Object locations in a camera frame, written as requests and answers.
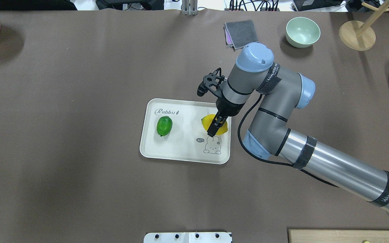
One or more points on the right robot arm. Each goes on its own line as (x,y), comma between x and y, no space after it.
(274,131)

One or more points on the mint green bowl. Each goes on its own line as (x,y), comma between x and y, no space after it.
(302,32)

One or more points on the white rabbit tray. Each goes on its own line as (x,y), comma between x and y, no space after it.
(187,140)

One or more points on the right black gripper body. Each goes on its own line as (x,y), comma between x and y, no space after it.
(227,107)

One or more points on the aluminium frame post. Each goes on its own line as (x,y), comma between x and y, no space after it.
(189,7)

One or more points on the wooden mug tree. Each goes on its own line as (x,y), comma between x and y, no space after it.
(360,36)

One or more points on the green lime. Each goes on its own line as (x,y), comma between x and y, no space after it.
(164,126)

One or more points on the grey folded cloth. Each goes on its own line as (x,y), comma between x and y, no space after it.
(239,34)

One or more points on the yellow lemon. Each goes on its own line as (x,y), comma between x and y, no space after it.
(207,121)

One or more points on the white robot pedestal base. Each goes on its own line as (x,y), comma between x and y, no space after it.
(189,237)

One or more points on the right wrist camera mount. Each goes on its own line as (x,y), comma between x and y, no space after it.
(213,83)

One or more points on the bamboo cutting board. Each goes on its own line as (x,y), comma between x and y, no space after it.
(337,236)

